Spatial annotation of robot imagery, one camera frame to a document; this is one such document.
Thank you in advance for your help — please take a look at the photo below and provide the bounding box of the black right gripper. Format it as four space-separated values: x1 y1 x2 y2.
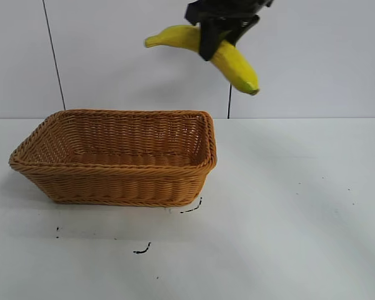
184 0 274 62

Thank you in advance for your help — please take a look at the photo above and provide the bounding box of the yellow banana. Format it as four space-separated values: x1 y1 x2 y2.
144 24 261 96

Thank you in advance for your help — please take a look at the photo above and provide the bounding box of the brown woven wicker basket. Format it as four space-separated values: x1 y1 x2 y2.
8 109 218 208

